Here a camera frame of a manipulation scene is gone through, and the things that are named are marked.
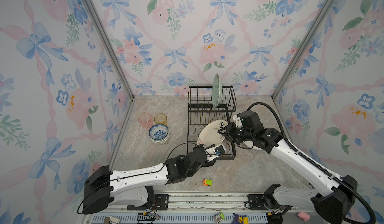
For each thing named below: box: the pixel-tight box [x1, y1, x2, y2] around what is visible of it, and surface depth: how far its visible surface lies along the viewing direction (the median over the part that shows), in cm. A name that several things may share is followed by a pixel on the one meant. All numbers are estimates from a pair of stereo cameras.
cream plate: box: [197, 119, 228, 148], surface depth 84 cm
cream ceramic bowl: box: [150, 136, 169, 145], surface depth 90 cm
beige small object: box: [103, 215, 121, 224], surface depth 69 cm
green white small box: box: [214, 211, 225, 223], surface depth 69 cm
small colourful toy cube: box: [202, 178, 213, 187], surface depth 80 cm
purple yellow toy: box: [232, 213, 249, 224], surface depth 69 cm
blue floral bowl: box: [148, 124, 169, 141], surface depth 94 cm
